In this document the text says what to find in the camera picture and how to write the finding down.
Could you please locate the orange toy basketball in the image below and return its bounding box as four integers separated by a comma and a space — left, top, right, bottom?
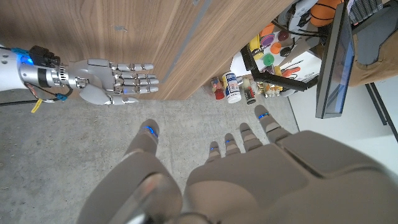
310, 0, 343, 27

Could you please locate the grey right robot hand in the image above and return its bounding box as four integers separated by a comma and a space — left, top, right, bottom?
67, 58, 160, 106

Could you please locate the small red-capped bottle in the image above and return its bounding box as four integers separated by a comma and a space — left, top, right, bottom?
210, 77, 225, 101

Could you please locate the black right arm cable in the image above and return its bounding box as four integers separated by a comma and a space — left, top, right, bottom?
0, 98, 58, 107

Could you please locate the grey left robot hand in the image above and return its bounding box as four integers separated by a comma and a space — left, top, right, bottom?
76, 105, 398, 224

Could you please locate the black computer monitor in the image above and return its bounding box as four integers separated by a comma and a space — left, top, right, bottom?
315, 2, 355, 119

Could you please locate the tan jacket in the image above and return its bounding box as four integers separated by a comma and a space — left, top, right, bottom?
348, 29, 398, 88

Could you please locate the white canister blue label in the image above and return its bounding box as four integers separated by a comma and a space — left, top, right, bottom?
221, 71, 243, 105

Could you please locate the white game controller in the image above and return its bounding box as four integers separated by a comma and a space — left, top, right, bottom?
278, 0, 318, 34

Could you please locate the white paper sheet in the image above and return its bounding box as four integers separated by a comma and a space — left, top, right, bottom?
229, 51, 323, 83

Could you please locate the grey office chair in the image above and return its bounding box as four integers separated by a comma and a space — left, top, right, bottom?
348, 0, 398, 68

